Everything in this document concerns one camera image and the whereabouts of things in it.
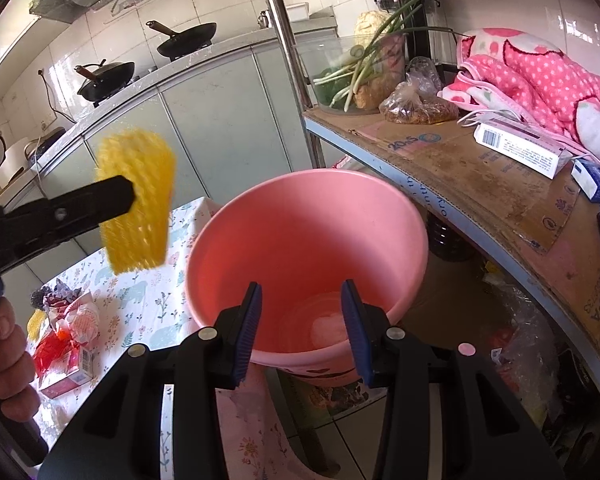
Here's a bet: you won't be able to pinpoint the red white carton box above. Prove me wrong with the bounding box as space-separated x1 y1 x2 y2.
38 347 94 399

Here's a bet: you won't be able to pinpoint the pink white snack bag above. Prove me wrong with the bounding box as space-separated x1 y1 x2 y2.
48 292 99 346

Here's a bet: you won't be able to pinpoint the red plastic wrapper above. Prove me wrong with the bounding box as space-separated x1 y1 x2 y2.
33 328 79 378

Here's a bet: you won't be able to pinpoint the yellow foam net sleeve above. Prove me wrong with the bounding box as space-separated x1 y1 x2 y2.
96 128 178 274

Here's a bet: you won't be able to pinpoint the kitchen counter cabinets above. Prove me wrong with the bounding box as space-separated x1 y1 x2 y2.
0 14 342 311

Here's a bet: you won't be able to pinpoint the person's left hand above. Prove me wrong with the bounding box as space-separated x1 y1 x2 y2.
0 297 40 422

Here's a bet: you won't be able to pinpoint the steel wool scrubber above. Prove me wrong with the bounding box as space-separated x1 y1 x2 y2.
30 286 55 311

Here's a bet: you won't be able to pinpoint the flat yellow foam net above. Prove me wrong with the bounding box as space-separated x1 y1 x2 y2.
27 309 47 342

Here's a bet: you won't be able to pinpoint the induction cooker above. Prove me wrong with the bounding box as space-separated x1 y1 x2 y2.
23 127 66 162

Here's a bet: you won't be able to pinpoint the floral bear tablecloth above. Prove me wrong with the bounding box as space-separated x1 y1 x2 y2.
35 197 316 479

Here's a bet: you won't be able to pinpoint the black wok with lid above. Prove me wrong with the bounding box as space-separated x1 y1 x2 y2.
74 60 135 107

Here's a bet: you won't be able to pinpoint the metal storage rack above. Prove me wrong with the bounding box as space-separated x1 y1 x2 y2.
266 0 600 394

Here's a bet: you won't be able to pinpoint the pink plastic bucket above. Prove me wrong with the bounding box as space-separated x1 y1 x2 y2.
185 169 429 387

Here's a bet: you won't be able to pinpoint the black frying pan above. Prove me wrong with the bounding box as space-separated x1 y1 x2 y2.
146 20 218 61

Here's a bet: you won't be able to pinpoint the blue small box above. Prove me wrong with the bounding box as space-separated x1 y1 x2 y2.
571 158 600 204

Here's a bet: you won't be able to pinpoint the white medicine box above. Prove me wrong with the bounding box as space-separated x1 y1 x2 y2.
474 116 572 179

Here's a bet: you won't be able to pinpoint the steel kettle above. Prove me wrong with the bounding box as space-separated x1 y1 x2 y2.
257 10 272 29

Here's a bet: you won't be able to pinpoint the bag of brown food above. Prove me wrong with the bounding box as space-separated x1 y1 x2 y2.
379 56 458 125

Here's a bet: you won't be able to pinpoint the pink polka dot cloth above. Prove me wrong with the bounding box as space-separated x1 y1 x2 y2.
438 28 600 162

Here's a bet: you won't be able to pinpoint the green onions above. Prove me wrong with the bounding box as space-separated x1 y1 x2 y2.
298 10 460 114

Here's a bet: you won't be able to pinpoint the cauliflower head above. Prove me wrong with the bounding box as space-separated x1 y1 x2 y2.
353 10 389 47

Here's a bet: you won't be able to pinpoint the black blender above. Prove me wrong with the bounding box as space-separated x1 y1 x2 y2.
374 0 440 58

